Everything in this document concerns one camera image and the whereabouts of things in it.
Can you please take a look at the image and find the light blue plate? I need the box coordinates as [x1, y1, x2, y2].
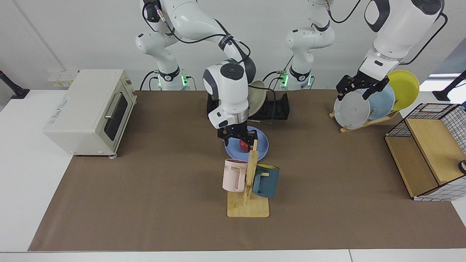
[359, 83, 395, 120]

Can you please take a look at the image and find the grey white plate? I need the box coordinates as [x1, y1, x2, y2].
[333, 90, 371, 130]

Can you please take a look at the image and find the wooden plate rack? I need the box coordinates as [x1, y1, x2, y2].
[329, 109, 401, 134]

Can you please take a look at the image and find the yellow plate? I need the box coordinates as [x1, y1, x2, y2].
[387, 70, 420, 111]

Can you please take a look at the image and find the beige plate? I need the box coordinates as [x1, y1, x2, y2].
[248, 80, 267, 115]

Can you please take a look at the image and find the black dish rack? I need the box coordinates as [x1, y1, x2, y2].
[207, 92, 290, 121]

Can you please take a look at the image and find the pink cup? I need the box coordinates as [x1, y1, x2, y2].
[222, 159, 249, 192]

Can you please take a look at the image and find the dark blue cup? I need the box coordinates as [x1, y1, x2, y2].
[252, 164, 280, 198]

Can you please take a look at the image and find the wooden cup stand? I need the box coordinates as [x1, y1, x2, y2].
[227, 139, 270, 218]

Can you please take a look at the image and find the black stand foot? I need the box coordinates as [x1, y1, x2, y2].
[433, 70, 466, 102]
[0, 70, 30, 99]

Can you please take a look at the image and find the brown table cloth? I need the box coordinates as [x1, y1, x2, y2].
[28, 90, 466, 251]

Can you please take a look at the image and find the pale toaster oven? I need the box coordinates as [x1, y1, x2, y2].
[43, 69, 138, 159]

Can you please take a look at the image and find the black base cable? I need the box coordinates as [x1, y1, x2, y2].
[262, 55, 295, 83]

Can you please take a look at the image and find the black arm shoulder cable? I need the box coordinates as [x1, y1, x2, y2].
[325, 0, 362, 23]

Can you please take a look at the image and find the wire basket with wooden floor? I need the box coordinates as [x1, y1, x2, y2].
[385, 103, 466, 202]

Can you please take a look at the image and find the black arm wrist cable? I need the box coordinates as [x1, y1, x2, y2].
[400, 7, 449, 65]

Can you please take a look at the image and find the white wall socket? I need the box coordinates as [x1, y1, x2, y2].
[47, 71, 79, 89]

